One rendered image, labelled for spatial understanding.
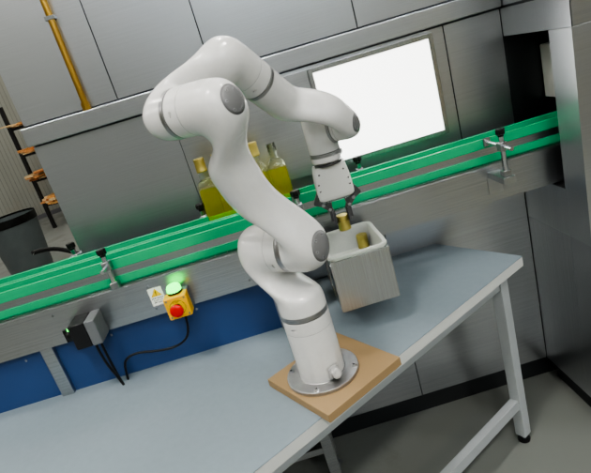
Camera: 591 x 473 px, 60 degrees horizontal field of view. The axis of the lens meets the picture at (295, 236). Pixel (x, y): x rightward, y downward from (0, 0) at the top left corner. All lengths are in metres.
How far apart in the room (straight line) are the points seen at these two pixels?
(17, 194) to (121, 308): 9.46
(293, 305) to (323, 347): 0.14
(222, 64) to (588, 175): 1.15
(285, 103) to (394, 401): 1.46
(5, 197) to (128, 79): 9.31
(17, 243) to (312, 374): 5.68
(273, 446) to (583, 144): 1.21
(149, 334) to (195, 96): 0.95
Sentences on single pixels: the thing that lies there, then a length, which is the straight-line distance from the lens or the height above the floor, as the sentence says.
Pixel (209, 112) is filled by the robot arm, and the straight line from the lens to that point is 0.95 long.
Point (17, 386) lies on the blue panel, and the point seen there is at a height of 0.82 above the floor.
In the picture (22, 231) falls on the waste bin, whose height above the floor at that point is 0.55.
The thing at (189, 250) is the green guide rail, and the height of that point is 1.09.
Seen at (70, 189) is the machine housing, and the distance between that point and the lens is 1.91.
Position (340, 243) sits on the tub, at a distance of 1.62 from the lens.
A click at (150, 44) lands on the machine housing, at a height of 1.70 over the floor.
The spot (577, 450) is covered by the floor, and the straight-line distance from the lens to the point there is 2.21.
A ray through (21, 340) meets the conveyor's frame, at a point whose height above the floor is 0.98.
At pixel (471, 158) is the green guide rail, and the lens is 1.78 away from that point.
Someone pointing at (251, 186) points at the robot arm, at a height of 1.32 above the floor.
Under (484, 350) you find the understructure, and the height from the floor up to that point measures 0.22.
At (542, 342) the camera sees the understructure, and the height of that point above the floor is 0.18.
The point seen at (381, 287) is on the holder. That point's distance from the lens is 1.47.
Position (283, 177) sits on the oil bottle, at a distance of 1.64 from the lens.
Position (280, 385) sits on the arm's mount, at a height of 0.77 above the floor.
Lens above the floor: 1.54
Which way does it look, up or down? 19 degrees down
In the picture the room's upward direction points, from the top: 17 degrees counter-clockwise
